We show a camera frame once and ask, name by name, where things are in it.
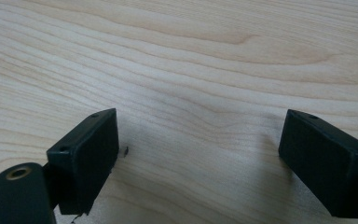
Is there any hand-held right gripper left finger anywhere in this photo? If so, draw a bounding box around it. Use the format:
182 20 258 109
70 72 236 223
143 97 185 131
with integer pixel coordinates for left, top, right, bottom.
46 107 120 217

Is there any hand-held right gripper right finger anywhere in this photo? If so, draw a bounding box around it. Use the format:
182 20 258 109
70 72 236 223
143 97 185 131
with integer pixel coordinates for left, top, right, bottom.
278 108 358 219

